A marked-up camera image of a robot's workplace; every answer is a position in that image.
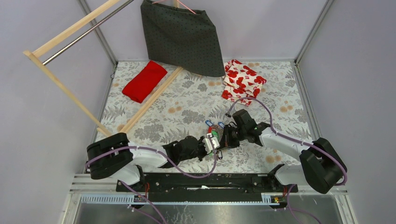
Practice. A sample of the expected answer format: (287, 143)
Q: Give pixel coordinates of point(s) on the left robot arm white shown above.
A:
(116, 157)

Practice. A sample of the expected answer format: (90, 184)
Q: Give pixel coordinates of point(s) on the red floral folded cloth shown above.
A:
(241, 82)

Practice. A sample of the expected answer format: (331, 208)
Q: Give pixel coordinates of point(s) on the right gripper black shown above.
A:
(226, 142)

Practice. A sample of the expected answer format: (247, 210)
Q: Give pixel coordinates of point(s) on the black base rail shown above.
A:
(229, 188)

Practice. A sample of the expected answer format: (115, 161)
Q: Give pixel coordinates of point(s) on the dark dotted skirt hanging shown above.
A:
(183, 38)

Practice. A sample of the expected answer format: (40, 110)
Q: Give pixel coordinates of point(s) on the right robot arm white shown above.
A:
(320, 166)

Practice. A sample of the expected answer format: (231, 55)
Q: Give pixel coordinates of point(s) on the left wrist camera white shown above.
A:
(211, 143)

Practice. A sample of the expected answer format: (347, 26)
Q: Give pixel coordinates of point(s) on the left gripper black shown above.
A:
(200, 140)

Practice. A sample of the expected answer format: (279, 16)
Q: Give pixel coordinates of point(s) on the green key tag with key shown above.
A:
(219, 154)

